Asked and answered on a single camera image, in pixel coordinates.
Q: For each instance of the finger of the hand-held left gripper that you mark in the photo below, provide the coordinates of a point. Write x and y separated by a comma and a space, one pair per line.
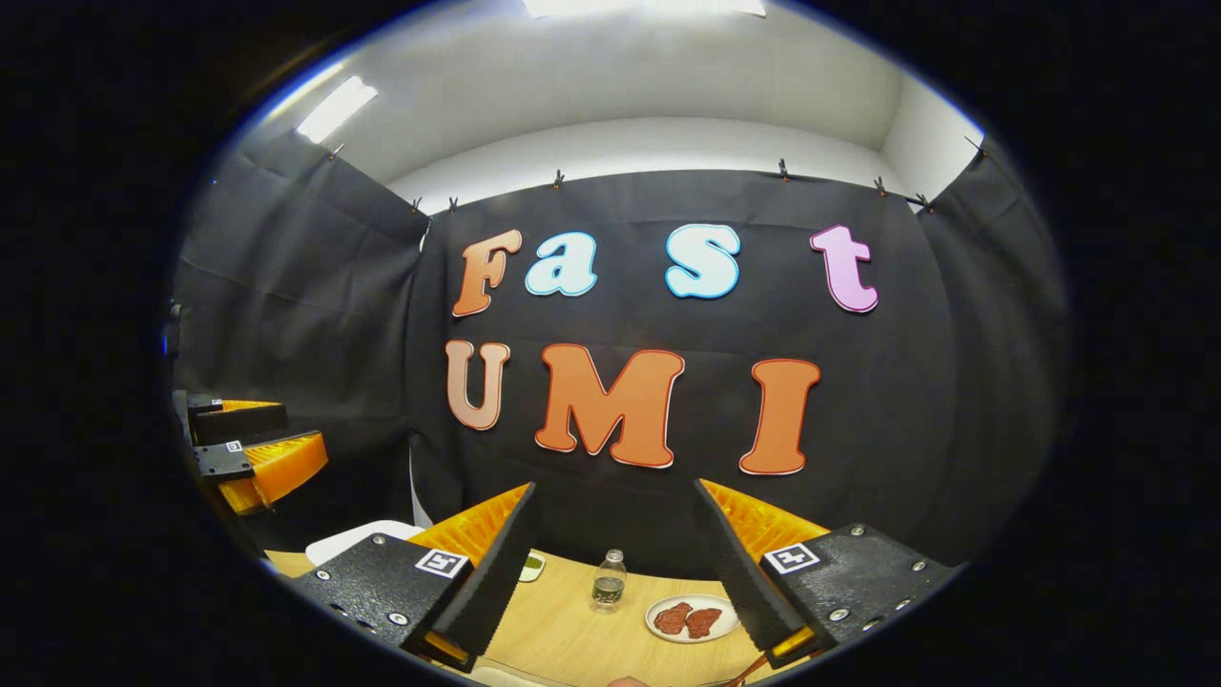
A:
277, 468
238, 420

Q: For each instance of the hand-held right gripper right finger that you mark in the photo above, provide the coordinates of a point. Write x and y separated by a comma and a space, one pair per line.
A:
744, 582

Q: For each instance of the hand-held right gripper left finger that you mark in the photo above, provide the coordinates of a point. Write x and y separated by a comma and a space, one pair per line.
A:
491, 572

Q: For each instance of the white rice cooker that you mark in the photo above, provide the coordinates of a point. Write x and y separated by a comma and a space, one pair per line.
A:
358, 534

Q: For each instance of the white round plate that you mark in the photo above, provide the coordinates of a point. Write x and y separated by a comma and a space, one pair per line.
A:
725, 625

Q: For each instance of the red meat piece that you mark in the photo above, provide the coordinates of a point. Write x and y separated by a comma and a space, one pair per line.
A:
704, 623
673, 618

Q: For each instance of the clear water bottle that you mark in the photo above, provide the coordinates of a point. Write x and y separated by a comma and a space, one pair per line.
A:
609, 587

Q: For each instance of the black backdrop cloth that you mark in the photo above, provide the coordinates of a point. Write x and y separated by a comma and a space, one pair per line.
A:
305, 315

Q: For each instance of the ceiling light panel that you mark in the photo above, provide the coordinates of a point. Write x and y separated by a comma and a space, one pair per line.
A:
336, 110
644, 7

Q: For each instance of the row of backdrop clips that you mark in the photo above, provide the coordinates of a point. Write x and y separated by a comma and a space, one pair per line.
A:
558, 179

